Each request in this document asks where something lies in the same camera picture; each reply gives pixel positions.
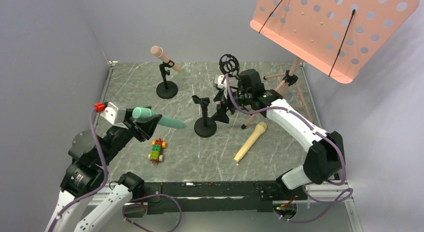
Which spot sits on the black round-base mic stand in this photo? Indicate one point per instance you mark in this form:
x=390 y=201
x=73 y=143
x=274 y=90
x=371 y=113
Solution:
x=166 y=89
x=205 y=126

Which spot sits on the teal microphone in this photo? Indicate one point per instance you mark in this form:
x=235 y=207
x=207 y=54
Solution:
x=143 y=113

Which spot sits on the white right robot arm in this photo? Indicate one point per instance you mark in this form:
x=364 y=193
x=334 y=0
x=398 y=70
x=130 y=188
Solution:
x=324 y=150

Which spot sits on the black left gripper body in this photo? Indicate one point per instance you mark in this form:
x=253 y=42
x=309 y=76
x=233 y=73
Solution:
x=137 y=127

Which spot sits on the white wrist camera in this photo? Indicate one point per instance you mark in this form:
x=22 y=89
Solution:
x=220 y=82
x=114 y=113

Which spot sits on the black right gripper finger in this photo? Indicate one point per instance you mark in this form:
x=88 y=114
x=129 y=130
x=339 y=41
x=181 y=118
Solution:
x=221 y=114
x=221 y=96

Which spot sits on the cream yellow microphone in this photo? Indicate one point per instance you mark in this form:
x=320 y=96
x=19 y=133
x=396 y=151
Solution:
x=258 y=131

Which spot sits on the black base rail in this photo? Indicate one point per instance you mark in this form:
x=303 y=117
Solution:
x=169 y=197

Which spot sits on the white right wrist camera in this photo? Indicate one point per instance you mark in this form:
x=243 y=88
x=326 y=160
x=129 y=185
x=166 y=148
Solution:
x=220 y=82

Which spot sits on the black tripod shock-mount stand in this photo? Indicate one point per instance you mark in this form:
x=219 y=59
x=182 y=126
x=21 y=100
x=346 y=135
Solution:
x=230 y=67

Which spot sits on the pink music stand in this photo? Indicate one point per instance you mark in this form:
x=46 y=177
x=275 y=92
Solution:
x=337 y=37

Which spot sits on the pink microphone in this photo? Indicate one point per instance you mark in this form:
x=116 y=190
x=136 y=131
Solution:
x=159 y=53

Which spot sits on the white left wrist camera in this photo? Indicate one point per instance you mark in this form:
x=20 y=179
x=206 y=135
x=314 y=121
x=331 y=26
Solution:
x=114 y=113

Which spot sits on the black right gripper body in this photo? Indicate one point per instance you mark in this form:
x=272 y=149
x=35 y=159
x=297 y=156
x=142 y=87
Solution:
x=230 y=101

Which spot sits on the colourful brick toy car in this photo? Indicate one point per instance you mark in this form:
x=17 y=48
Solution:
x=156 y=154

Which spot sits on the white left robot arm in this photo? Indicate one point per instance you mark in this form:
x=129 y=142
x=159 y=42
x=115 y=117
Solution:
x=88 y=172

